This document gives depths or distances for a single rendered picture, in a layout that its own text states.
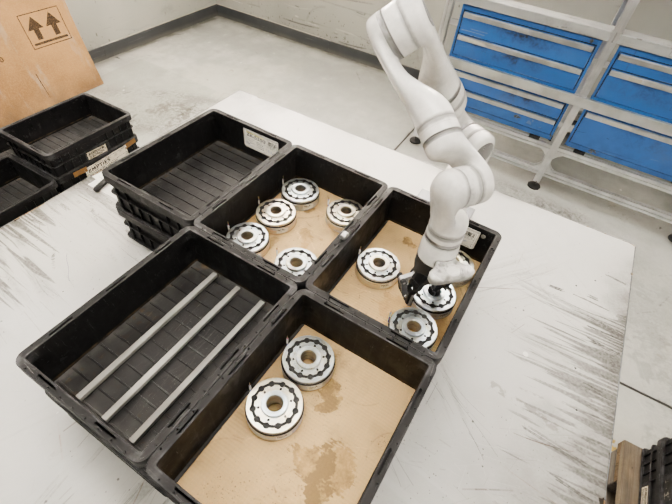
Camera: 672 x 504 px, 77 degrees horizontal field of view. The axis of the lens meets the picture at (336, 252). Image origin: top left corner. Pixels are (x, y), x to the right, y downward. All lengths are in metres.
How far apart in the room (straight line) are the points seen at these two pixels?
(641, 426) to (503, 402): 1.16
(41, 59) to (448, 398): 3.24
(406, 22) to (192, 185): 0.72
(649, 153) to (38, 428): 2.81
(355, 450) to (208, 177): 0.83
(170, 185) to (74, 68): 2.47
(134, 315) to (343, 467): 0.52
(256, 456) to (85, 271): 0.71
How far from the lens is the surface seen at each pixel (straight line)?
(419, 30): 0.83
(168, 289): 1.00
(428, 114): 0.75
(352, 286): 0.98
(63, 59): 3.64
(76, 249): 1.35
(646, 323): 2.53
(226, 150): 1.37
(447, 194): 0.70
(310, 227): 1.10
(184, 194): 1.22
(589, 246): 1.54
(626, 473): 1.86
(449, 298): 0.97
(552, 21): 2.62
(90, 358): 0.95
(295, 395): 0.80
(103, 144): 2.06
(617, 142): 2.82
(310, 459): 0.80
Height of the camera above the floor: 1.60
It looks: 48 degrees down
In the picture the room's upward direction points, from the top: 7 degrees clockwise
